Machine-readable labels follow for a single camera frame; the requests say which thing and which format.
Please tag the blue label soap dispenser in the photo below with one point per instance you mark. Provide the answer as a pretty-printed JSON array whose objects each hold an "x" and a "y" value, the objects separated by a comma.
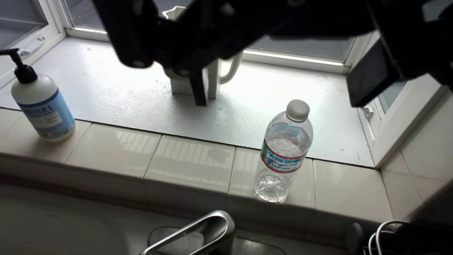
[{"x": 40, "y": 100}]

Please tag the white mug with green design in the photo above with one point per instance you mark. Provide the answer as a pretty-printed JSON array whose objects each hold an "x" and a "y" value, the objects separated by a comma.
[{"x": 212, "y": 77}]

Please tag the clear plastic water bottle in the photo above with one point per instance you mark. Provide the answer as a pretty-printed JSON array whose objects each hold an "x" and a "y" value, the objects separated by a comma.
[{"x": 286, "y": 142}]

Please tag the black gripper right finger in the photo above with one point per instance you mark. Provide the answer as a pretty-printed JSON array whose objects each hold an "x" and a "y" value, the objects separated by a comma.
[{"x": 412, "y": 43}]

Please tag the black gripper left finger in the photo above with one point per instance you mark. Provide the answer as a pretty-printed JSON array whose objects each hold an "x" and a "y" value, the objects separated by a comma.
[{"x": 129, "y": 26}]

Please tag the black wire dish rack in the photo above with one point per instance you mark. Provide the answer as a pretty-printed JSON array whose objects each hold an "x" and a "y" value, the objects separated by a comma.
[{"x": 398, "y": 237}]

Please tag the chrome sink faucet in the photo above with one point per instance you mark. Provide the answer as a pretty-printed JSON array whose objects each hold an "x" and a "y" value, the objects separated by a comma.
[{"x": 212, "y": 234}]

